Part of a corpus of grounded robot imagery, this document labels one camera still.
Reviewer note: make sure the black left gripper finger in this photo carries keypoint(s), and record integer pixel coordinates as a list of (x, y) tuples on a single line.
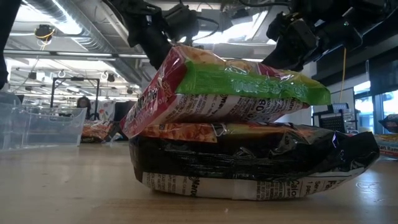
[(158, 53)]

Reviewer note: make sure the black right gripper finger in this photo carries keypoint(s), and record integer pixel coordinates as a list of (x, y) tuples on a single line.
[(286, 60)]

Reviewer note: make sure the green pink lime shrimp pack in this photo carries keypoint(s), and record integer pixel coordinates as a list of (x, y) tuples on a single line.
[(236, 84)]

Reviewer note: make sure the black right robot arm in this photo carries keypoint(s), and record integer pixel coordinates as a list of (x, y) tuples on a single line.
[(357, 21)]

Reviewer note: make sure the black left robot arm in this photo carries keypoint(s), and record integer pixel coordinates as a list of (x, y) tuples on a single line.
[(6, 37)]

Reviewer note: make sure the long ceiling light strip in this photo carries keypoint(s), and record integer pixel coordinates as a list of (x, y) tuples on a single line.
[(84, 54), (245, 59)]

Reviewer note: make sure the black partition panel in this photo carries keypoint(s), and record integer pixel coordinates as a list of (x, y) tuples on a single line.
[(124, 110)]

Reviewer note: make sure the white patterned fabric panel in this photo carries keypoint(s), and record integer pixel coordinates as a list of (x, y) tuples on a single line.
[(105, 110)]

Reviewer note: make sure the person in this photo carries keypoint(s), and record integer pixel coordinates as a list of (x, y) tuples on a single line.
[(83, 104)]

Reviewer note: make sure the yellow blue ramen noodle pack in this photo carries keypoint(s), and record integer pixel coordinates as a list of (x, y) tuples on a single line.
[(387, 146)]

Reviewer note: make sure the clear plastic rectangular bin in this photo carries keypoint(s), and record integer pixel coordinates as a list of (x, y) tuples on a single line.
[(40, 127)]

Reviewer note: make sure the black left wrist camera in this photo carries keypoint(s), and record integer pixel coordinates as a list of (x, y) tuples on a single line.
[(182, 20)]

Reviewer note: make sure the silver ventilation duct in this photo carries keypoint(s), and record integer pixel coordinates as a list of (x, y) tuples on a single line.
[(93, 37)]

